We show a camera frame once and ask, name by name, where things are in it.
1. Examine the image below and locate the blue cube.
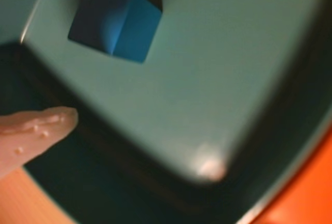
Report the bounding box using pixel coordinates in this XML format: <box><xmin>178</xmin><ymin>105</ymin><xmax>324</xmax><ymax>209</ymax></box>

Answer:
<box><xmin>67</xmin><ymin>0</ymin><xmax>163</xmax><ymax>65</ymax></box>

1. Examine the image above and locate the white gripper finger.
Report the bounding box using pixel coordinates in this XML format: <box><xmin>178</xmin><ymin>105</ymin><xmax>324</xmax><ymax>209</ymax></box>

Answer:
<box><xmin>0</xmin><ymin>106</ymin><xmax>79</xmax><ymax>179</ymax></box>

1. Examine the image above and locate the orange plastic box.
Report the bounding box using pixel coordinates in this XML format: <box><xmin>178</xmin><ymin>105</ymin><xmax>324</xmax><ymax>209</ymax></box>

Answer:
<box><xmin>248</xmin><ymin>124</ymin><xmax>332</xmax><ymax>224</ymax></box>

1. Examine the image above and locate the teal plastic box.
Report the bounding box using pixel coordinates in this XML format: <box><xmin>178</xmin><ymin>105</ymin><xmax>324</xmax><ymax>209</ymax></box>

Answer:
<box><xmin>0</xmin><ymin>0</ymin><xmax>332</xmax><ymax>224</ymax></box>

